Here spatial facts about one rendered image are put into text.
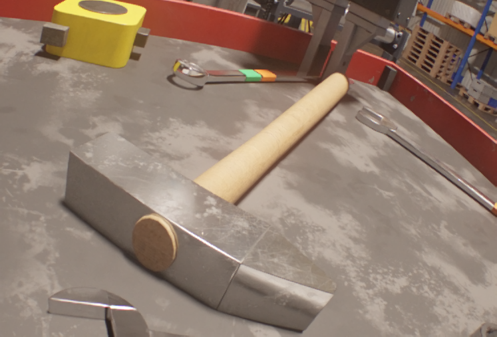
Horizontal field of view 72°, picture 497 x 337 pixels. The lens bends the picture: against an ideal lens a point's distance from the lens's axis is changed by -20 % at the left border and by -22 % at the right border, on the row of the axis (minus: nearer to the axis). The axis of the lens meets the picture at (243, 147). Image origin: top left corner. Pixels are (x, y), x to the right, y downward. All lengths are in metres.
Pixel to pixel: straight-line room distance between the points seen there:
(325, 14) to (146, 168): 0.33
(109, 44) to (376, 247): 0.23
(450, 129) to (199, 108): 0.33
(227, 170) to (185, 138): 0.07
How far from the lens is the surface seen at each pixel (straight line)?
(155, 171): 0.16
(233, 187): 0.17
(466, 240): 0.30
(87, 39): 0.31
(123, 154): 0.16
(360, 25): 0.43
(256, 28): 0.46
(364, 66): 0.56
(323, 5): 0.45
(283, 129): 0.24
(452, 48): 10.51
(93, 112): 0.24
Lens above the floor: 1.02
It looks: 26 degrees down
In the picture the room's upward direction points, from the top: 22 degrees clockwise
